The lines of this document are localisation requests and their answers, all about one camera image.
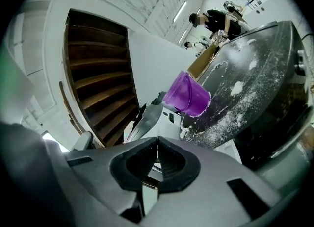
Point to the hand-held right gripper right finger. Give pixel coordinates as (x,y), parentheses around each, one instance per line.
(208,184)

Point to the wooden staircase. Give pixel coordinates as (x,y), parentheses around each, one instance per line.
(98,81)

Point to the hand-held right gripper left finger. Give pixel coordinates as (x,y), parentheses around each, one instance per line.
(98,172)

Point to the large open cardboard box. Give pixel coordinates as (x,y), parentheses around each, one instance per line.
(202,61)

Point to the purple plastic bucket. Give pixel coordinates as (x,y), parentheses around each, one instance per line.
(189,96)

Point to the black work table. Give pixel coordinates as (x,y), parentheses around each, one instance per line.
(257,93)

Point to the black and white appliance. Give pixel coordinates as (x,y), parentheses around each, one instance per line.
(164,121)

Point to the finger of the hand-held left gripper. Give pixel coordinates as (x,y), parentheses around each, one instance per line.
(150,118)

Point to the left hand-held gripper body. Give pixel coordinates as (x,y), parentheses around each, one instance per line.
(83,141)

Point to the white long cabinet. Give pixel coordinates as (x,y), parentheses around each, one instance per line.
(257,0)

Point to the white tray with blue tubes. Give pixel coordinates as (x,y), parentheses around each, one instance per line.
(228,151)

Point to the ceiling light panel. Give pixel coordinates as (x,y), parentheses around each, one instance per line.
(179,11)
(182,36)

